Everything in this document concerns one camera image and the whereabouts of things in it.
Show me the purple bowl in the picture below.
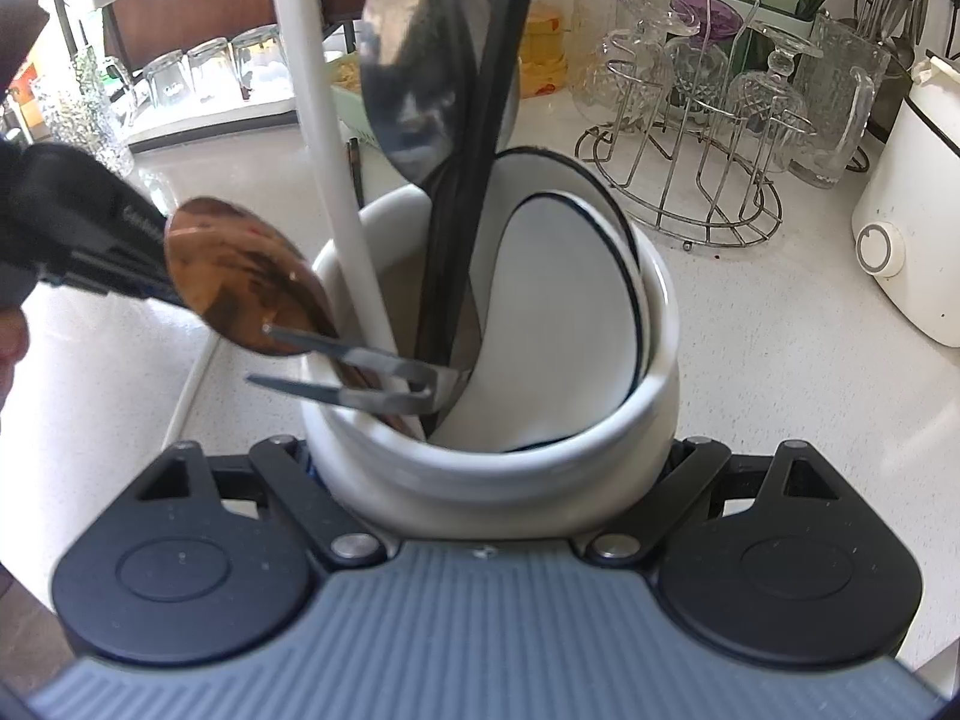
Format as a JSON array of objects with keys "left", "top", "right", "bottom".
[{"left": 670, "top": 0, "right": 745, "bottom": 44}]

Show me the white black-rimmed ceramic spoon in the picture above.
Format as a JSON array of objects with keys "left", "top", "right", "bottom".
[
  {"left": 431, "top": 191, "right": 652, "bottom": 457},
  {"left": 480, "top": 146, "right": 642, "bottom": 278}
]

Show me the silver metal spoon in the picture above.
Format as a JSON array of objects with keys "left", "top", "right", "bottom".
[{"left": 358, "top": 0, "right": 524, "bottom": 256}]

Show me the clear drinking glass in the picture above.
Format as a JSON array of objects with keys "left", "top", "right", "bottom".
[
  {"left": 145, "top": 50, "right": 190, "bottom": 119},
  {"left": 231, "top": 24, "right": 292, "bottom": 95},
  {"left": 186, "top": 37, "right": 242, "bottom": 112}
]

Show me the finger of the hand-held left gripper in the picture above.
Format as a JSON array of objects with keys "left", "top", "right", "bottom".
[{"left": 56, "top": 236, "right": 188, "bottom": 310}]

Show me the textured glass pitcher with handle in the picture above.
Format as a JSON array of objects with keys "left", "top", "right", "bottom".
[{"left": 789, "top": 11, "right": 895, "bottom": 190}]

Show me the black chopstick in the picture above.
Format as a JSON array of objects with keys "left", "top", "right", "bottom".
[
  {"left": 442, "top": 0, "right": 547, "bottom": 368},
  {"left": 415, "top": 157, "right": 470, "bottom": 376}
]

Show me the copper metal spoon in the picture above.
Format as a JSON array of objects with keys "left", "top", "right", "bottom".
[{"left": 163, "top": 197, "right": 421, "bottom": 440}]

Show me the brown chopstick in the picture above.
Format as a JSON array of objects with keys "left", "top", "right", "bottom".
[{"left": 346, "top": 136, "right": 367, "bottom": 209}]

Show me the tall clear glass pitcher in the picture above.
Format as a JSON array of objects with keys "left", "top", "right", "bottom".
[{"left": 574, "top": 0, "right": 662, "bottom": 125}]

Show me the cluster of crystal glass cups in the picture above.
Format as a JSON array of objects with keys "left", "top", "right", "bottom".
[{"left": 581, "top": 0, "right": 818, "bottom": 166}]

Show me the person's left forearm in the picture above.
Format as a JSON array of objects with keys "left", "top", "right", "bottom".
[{"left": 0, "top": 306, "right": 32, "bottom": 410}]

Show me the white ceramic utensil jar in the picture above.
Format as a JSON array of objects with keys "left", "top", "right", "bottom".
[{"left": 300, "top": 184, "right": 682, "bottom": 535}]

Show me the white electric cooking pot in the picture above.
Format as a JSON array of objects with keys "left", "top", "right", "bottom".
[{"left": 850, "top": 52, "right": 960, "bottom": 350}]

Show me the small two-prong metal fork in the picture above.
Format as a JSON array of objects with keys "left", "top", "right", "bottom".
[{"left": 246, "top": 324, "right": 445, "bottom": 417}]

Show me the brown wooden cutting board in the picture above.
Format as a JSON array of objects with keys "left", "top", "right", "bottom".
[{"left": 112, "top": 0, "right": 357, "bottom": 80}]

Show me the wire cup rack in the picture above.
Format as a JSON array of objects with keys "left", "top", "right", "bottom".
[{"left": 575, "top": 0, "right": 786, "bottom": 250}]

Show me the textured glass vase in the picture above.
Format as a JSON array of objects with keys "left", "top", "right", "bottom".
[{"left": 31, "top": 45, "right": 137, "bottom": 179}]

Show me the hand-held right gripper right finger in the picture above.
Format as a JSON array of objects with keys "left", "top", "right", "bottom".
[{"left": 587, "top": 435, "right": 842, "bottom": 566}]

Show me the red-lidded plastic jar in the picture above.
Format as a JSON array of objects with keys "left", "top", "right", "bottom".
[{"left": 469, "top": 0, "right": 572, "bottom": 100}]

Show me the green plastic basket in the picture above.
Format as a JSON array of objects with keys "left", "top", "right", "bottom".
[{"left": 328, "top": 52, "right": 377, "bottom": 147}]

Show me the white chopstick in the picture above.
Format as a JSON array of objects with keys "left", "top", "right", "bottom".
[
  {"left": 264, "top": 0, "right": 412, "bottom": 437},
  {"left": 160, "top": 330, "right": 226, "bottom": 455}
]

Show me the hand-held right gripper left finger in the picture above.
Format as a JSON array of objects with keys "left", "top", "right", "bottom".
[{"left": 135, "top": 435, "right": 381, "bottom": 566}]

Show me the white drip tray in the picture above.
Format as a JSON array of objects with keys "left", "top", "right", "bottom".
[{"left": 126, "top": 79, "right": 299, "bottom": 152}]

